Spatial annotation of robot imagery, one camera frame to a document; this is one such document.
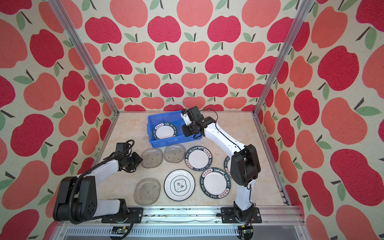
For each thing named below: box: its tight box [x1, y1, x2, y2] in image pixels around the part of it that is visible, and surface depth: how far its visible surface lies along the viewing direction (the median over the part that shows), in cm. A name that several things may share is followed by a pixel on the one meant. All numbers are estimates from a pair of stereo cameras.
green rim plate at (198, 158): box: [184, 145, 213, 172], surface depth 97 cm
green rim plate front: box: [199, 167, 232, 199], surface depth 86 cm
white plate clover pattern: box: [163, 169, 196, 202], surface depth 85 cm
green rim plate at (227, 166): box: [223, 155, 233, 178], surface depth 92 cm
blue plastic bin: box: [147, 110, 203, 148], surface depth 110 cm
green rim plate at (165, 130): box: [153, 122, 178, 140], surface depth 110 cm
